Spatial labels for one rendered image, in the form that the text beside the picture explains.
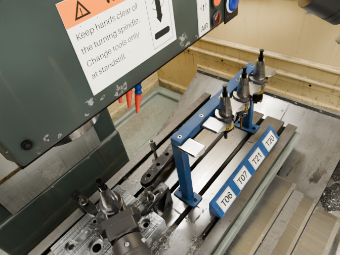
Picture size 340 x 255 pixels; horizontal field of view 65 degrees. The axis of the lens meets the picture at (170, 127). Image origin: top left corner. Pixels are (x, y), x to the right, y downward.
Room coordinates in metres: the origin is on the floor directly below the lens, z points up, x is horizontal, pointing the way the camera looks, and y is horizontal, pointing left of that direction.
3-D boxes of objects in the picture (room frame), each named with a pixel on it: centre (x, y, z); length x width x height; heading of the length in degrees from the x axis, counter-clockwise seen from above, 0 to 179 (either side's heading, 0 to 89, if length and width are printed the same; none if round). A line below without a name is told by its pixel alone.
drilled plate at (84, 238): (0.40, 0.26, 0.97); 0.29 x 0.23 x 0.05; 132
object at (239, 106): (0.64, -0.22, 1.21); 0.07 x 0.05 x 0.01; 42
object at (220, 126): (0.57, -0.14, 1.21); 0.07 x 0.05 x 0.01; 42
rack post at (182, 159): (0.54, -0.02, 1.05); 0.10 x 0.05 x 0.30; 42
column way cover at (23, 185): (0.76, 0.51, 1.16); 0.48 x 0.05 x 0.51; 132
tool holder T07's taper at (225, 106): (0.61, -0.18, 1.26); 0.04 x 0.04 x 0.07
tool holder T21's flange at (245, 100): (0.68, -0.26, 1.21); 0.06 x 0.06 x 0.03
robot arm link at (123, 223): (0.33, 0.17, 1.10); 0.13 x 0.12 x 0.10; 110
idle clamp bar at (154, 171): (0.68, 0.05, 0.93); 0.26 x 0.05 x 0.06; 137
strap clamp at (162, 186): (0.49, 0.10, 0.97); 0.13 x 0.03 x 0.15; 132
